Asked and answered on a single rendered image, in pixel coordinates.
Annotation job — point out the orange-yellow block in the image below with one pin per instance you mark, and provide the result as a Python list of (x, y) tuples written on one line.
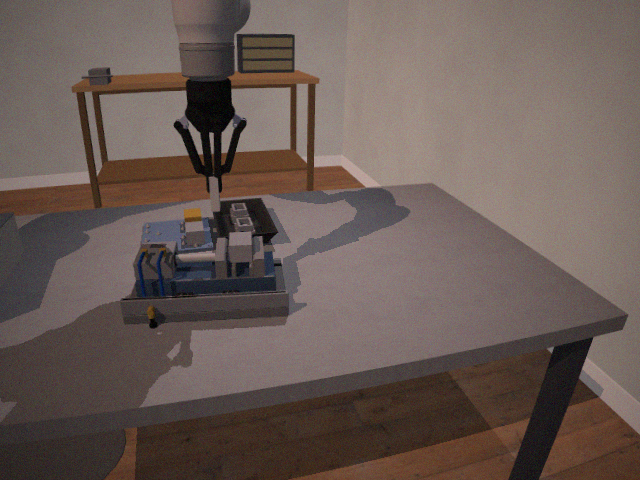
[(192, 215)]

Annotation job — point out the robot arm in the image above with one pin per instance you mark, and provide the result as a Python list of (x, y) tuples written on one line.
[(212, 24)]

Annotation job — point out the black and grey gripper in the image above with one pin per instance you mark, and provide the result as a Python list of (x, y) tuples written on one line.
[(213, 115)]

